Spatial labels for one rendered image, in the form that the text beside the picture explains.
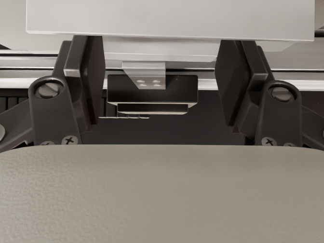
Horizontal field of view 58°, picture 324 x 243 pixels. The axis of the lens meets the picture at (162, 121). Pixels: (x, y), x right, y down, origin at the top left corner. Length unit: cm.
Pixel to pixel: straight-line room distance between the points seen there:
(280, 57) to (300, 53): 3
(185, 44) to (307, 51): 33
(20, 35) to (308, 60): 40
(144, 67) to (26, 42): 9
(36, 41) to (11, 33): 2
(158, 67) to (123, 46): 6
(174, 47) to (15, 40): 9
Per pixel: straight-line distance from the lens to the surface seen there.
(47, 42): 19
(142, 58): 21
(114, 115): 59
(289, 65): 48
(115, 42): 17
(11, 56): 25
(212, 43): 18
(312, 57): 49
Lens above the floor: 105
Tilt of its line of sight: level
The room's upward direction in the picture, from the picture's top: 179 degrees counter-clockwise
